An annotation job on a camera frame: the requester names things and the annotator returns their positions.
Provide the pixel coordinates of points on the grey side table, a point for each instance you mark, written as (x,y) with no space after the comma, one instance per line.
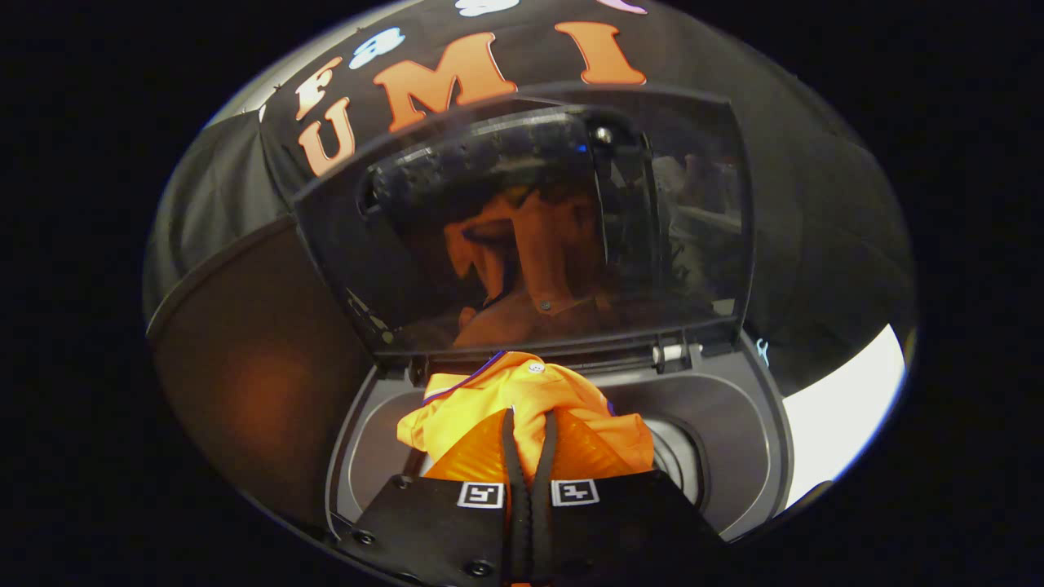
(245,367)

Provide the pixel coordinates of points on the white sheet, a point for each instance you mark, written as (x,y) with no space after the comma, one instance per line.
(840,416)

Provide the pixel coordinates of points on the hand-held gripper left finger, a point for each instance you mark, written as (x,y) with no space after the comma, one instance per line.
(519,522)

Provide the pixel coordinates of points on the dark washing machine lid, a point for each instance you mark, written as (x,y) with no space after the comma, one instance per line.
(522,204)

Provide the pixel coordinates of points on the light blue plastic clip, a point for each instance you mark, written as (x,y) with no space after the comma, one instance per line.
(763,352)

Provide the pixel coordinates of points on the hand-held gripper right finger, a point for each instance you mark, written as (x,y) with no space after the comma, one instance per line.
(541,522)

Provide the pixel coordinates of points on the orange polo shirt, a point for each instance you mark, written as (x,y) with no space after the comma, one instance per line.
(506,387)

